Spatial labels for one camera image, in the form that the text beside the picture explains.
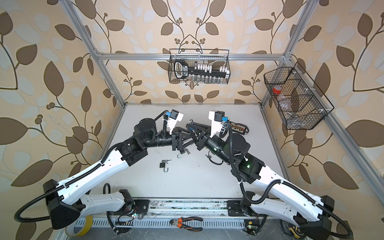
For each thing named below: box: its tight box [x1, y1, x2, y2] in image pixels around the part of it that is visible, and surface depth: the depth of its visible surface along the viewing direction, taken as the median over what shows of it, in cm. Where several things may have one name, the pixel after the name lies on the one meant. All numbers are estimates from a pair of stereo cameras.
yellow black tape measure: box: [286, 224, 304, 239], surface depth 67 cm
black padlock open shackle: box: [159, 162, 169, 173], surface depth 91 cm
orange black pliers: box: [169, 216, 203, 232], surface depth 71 cm
